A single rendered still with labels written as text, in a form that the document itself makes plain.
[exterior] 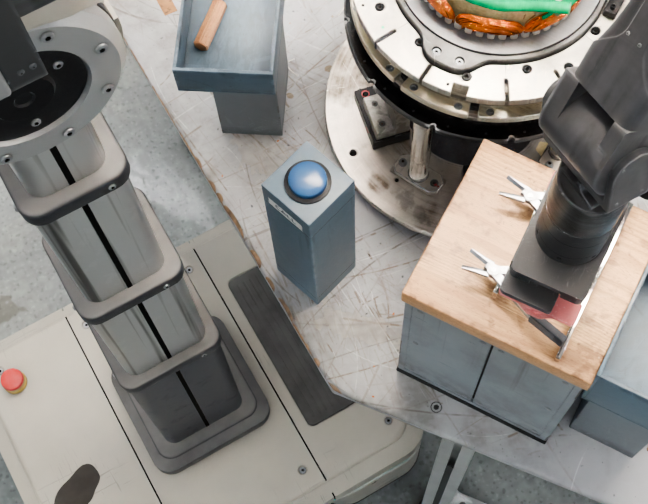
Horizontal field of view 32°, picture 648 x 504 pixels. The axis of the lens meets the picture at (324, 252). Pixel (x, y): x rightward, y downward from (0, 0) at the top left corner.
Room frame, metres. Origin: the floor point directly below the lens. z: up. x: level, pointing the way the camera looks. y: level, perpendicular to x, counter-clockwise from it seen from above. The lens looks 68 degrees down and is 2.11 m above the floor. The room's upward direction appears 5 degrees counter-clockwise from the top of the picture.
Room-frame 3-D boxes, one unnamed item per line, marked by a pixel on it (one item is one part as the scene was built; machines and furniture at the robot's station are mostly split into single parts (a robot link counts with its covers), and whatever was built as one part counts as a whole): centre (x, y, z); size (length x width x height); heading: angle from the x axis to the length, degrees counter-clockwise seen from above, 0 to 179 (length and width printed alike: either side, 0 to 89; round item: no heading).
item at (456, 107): (0.58, -0.13, 1.05); 0.08 x 0.02 x 0.01; 57
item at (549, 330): (0.31, -0.20, 1.09); 0.04 x 0.01 x 0.02; 43
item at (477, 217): (0.39, -0.21, 1.05); 0.20 x 0.19 x 0.02; 58
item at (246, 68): (0.75, 0.07, 0.92); 0.25 x 0.11 x 0.28; 172
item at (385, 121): (0.69, -0.09, 0.85); 0.06 x 0.04 x 0.05; 13
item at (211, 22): (0.71, 0.11, 1.03); 0.06 x 0.02 x 0.02; 156
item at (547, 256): (0.34, -0.20, 1.26); 0.10 x 0.07 x 0.07; 149
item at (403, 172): (0.61, -0.13, 0.81); 0.07 x 0.03 x 0.01; 49
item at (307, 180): (0.50, 0.01, 1.04); 0.04 x 0.04 x 0.01
